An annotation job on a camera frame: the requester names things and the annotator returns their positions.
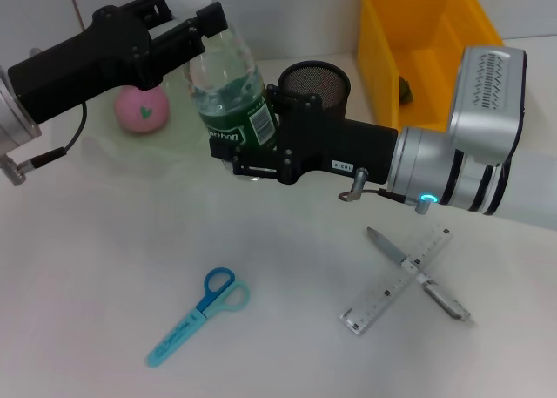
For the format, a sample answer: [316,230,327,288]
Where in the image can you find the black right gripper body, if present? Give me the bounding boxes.
[272,88,400,186]

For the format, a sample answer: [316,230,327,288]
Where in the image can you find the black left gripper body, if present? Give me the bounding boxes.
[7,0,164,125]

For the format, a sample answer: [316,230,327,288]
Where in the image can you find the clear green-label water bottle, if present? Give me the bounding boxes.
[161,0,280,182]

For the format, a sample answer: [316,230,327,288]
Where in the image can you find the pink knitted peach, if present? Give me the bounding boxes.
[113,85,171,135]

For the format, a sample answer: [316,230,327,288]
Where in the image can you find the green plastic wrapper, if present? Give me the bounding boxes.
[397,76,415,105]

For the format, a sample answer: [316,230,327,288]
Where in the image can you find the black mesh pen cup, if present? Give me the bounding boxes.
[277,60,352,125]

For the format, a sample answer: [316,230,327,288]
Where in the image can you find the green glass fruit plate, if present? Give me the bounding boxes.
[54,57,206,173]

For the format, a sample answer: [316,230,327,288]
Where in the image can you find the grey white pen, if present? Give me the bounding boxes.
[366,226,473,327]

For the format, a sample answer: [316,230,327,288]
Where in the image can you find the blue children's scissors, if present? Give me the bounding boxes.
[146,266,252,368]

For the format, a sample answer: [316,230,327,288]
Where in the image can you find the clear plastic ruler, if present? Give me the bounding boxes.
[339,223,454,338]

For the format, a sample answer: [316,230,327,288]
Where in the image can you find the yellow plastic bin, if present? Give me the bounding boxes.
[357,0,506,133]

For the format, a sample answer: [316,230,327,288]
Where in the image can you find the grey right arm cable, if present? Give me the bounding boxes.
[338,166,439,217]

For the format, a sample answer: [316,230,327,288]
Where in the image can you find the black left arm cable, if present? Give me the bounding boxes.
[0,101,89,186]

